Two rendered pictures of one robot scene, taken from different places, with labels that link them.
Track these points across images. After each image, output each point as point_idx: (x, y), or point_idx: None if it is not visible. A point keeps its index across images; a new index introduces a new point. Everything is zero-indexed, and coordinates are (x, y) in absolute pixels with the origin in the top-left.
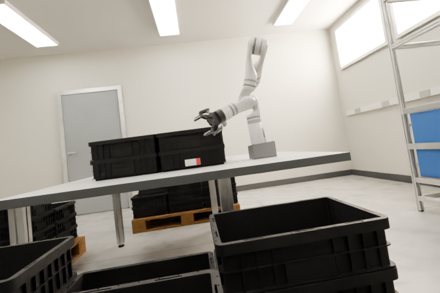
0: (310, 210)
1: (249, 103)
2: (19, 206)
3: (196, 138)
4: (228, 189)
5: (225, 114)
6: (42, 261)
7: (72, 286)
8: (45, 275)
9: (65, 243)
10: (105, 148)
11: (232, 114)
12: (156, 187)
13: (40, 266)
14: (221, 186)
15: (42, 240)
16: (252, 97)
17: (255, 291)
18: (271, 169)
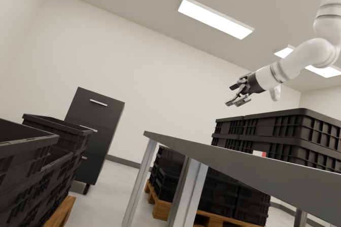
0: None
1: (304, 52)
2: (144, 135)
3: (272, 124)
4: (185, 174)
5: (256, 76)
6: (45, 121)
7: (55, 148)
8: (48, 131)
9: (69, 128)
10: (220, 125)
11: (271, 75)
12: (158, 141)
13: (42, 122)
14: (184, 165)
15: (86, 130)
16: (318, 38)
17: None
18: (202, 156)
